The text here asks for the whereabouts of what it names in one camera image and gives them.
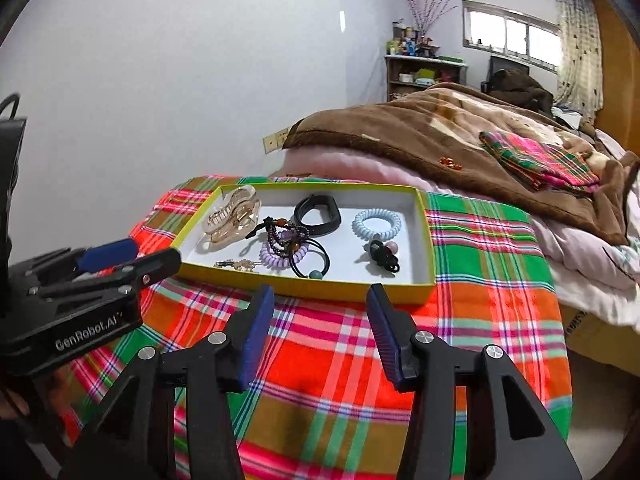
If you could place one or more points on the wooden shelf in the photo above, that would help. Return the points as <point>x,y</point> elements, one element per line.
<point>400,67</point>

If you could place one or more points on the pink flower branches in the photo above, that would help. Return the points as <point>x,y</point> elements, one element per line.
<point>427,12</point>

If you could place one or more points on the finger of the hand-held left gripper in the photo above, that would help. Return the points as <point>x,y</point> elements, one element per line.
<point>160,265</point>
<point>107,255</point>

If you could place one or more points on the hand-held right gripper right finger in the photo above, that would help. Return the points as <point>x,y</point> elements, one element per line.
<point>382,330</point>

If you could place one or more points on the folded plaid cloth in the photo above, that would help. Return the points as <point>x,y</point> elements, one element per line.
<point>540,162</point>

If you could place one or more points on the black wristband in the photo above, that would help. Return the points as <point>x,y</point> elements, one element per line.
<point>327,227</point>

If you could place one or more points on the dark jacket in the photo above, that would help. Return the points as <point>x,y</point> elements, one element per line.
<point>520,90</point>

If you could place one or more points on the plaid blanket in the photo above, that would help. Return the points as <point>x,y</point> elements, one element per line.
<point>310,350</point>

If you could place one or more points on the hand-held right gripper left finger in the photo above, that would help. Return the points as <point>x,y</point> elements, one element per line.
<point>257,330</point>

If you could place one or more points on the wall outlet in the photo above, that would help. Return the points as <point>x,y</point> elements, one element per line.
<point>276,141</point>

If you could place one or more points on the beige hair claw clip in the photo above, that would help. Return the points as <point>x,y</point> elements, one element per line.
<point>230,215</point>

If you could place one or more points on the black monitor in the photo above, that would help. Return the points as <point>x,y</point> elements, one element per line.
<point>507,62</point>

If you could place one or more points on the group of bottles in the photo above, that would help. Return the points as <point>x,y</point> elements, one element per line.
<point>412,45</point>

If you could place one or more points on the gold hair pin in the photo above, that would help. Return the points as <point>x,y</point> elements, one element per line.
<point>240,264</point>

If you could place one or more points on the patterned curtain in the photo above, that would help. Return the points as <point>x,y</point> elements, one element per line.
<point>577,45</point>

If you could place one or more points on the window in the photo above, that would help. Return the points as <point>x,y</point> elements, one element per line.
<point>510,35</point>

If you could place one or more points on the yellow cardboard box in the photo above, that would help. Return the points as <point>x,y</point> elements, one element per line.
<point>345,260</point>

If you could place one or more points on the person's left hand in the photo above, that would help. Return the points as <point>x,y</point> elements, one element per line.
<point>10,406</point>

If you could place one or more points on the wooden wardrobe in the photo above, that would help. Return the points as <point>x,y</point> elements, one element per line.
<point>617,70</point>

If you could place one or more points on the brown blanket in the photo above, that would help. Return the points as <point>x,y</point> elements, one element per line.
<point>400,140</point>

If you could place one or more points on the green box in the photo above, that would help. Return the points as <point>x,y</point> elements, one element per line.
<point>425,76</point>

